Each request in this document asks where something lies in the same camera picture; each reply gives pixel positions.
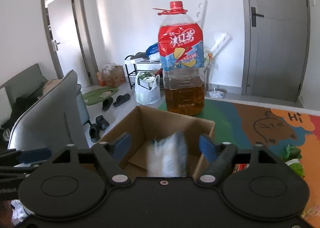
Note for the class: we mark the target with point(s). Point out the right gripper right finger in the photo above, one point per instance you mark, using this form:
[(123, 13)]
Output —
[(254, 182)]

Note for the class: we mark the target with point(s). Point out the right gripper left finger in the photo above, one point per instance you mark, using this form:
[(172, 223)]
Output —
[(75, 181)]

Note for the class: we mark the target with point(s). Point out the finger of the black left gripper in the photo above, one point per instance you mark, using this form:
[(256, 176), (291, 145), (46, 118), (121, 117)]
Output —
[(35, 155)]

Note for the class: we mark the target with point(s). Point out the red snack packet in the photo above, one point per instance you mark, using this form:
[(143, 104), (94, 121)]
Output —
[(240, 167)]

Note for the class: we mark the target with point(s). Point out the white snack packet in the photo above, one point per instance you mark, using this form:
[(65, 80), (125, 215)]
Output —
[(167, 157)]

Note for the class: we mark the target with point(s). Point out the green snack packet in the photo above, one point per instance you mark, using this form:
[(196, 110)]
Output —
[(291, 152), (296, 166)]

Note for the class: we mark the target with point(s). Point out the grey chair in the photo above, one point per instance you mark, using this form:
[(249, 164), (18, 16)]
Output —
[(53, 122)]

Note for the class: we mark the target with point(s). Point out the black shoe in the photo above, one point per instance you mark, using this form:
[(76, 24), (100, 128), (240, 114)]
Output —
[(102, 122), (94, 131)]

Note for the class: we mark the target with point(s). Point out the grey sofa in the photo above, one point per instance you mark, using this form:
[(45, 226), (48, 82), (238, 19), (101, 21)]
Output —
[(18, 94)]

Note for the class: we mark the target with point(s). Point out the colourful cartoon table mat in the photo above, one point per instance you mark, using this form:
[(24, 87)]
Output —
[(248, 123)]

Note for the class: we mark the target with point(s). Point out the black slipper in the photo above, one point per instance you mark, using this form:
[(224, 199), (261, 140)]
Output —
[(121, 99), (107, 103)]

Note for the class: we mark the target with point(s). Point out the green floor mat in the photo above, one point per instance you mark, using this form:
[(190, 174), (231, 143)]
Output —
[(99, 95)]

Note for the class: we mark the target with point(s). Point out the open cardboard box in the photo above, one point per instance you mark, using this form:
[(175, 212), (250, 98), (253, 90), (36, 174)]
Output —
[(146, 124)]

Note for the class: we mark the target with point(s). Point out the white bowl on floor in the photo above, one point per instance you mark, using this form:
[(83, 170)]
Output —
[(216, 94)]

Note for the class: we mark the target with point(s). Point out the brown box with bag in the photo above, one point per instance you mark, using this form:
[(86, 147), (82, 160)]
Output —
[(111, 75)]

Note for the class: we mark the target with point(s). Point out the white plastic bag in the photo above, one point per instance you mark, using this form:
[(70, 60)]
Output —
[(147, 88)]

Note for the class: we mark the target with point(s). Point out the open doorway white door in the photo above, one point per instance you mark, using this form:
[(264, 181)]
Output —
[(69, 42)]

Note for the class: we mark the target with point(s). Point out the black shoe rack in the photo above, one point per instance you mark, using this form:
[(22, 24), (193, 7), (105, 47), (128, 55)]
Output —
[(134, 66)]

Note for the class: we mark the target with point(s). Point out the panda print bag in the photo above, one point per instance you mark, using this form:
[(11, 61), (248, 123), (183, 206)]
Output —
[(207, 59)]

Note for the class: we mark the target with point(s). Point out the blue white bag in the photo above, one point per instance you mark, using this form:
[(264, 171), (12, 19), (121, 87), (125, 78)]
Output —
[(153, 49)]

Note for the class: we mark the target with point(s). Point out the large iced tea bottle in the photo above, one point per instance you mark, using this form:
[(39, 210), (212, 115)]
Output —
[(180, 44)]

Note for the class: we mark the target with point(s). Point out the grey door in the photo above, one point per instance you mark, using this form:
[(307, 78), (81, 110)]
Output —
[(277, 35)]

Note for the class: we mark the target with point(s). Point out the white plastic board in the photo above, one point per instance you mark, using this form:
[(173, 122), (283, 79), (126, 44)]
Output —
[(219, 39)]

